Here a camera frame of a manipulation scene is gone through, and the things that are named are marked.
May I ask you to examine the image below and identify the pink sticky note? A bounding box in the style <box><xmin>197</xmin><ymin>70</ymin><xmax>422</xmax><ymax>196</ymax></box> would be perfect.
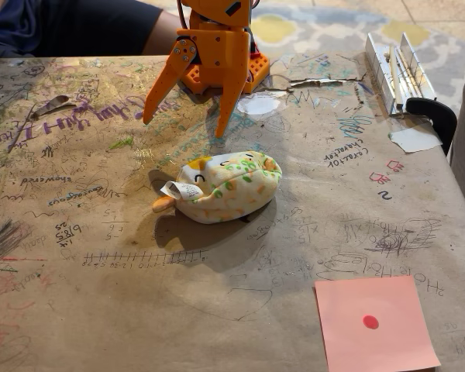
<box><xmin>314</xmin><ymin>275</ymin><xmax>443</xmax><ymax>372</ymax></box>

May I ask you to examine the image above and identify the person in dark clothes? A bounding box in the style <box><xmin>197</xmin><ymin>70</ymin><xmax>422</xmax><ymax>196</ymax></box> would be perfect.
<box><xmin>0</xmin><ymin>0</ymin><xmax>181</xmax><ymax>59</ymax></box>

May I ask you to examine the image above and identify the dry brown leaf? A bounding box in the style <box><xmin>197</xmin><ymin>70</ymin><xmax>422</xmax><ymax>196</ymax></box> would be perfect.
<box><xmin>29</xmin><ymin>95</ymin><xmax>78</xmax><ymax>119</ymax></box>

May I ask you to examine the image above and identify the aluminium mitre box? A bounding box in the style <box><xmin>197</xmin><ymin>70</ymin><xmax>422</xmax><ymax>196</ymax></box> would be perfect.
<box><xmin>364</xmin><ymin>32</ymin><xmax>438</xmax><ymax>118</ymax></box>

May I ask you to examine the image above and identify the white orange plush cat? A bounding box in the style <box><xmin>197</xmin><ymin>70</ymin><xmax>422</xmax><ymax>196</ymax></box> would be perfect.
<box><xmin>151</xmin><ymin>150</ymin><xmax>284</xmax><ymax>225</ymax></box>

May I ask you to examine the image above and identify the scribbled brown paper cover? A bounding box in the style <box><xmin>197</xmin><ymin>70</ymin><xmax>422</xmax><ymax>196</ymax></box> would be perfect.
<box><xmin>0</xmin><ymin>51</ymin><xmax>465</xmax><ymax>372</ymax></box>

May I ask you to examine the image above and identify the orange grid robot base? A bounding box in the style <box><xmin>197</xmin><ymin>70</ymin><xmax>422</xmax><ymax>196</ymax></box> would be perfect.
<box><xmin>179</xmin><ymin>49</ymin><xmax>271</xmax><ymax>95</ymax></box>

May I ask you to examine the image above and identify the thin wooden stick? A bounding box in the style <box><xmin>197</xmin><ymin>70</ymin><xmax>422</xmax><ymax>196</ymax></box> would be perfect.
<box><xmin>387</xmin><ymin>45</ymin><xmax>406</xmax><ymax>110</ymax></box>

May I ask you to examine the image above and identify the white paper scrap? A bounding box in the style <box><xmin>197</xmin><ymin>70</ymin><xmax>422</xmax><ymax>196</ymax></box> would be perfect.
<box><xmin>387</xmin><ymin>125</ymin><xmax>443</xmax><ymax>153</ymax></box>

